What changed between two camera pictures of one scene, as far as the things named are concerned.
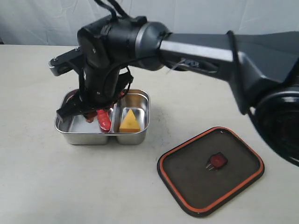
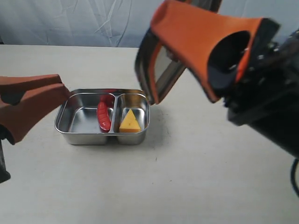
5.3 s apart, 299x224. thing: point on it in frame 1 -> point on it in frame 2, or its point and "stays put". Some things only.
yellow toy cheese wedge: (129, 124) stays put
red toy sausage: (104, 119) stays put
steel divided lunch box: (130, 122) stays put
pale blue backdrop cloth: (58, 22) stays put
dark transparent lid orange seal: (208, 171) -> (157, 70)
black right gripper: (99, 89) -> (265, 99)
